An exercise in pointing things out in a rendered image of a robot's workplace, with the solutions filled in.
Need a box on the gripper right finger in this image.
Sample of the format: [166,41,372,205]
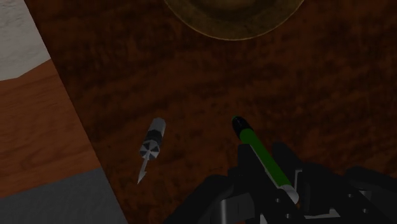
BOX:
[271,142,397,224]

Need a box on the green pen with black cap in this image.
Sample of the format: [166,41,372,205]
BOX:
[231,116,300,204]

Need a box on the dark brown wooden table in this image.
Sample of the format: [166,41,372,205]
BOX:
[24,0,397,224]

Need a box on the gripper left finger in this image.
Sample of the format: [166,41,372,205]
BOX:
[164,143,295,224]

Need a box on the olive brown round plate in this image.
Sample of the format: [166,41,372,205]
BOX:
[162,0,307,41]

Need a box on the grey and black screwdriver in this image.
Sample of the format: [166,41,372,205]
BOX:
[137,116,167,186]

